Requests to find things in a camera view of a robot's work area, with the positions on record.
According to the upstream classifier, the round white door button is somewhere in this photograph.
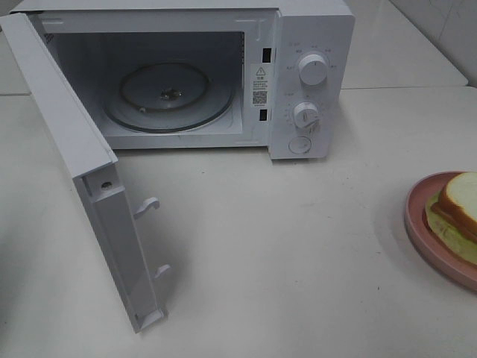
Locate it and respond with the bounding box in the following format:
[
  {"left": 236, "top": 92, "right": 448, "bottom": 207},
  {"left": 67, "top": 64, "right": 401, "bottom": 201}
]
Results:
[{"left": 288, "top": 136, "right": 312, "bottom": 154}]

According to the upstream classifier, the white microwave knob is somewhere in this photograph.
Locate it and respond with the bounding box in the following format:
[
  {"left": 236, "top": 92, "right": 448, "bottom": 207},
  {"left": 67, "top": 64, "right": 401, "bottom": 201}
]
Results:
[
  {"left": 293, "top": 102, "right": 320, "bottom": 129},
  {"left": 298, "top": 53, "right": 329, "bottom": 86}
]

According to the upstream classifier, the pink plate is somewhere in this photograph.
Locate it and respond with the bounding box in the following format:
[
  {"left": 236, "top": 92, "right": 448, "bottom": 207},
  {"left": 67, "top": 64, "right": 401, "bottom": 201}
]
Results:
[{"left": 404, "top": 172, "right": 476, "bottom": 292}]

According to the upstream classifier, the sandwich on plate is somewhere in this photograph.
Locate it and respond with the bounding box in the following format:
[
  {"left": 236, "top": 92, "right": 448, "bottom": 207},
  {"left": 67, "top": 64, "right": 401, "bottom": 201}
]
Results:
[{"left": 425, "top": 172, "right": 476, "bottom": 266}]

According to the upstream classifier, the white microwave oven body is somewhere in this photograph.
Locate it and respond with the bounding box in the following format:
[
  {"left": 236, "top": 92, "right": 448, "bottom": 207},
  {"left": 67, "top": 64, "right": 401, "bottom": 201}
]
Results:
[{"left": 14, "top": 1, "right": 355, "bottom": 160}]

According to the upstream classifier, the glass microwave turntable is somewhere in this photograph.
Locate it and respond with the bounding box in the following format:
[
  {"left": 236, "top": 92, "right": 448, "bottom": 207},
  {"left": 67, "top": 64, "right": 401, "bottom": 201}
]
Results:
[{"left": 104, "top": 62, "right": 236, "bottom": 134}]

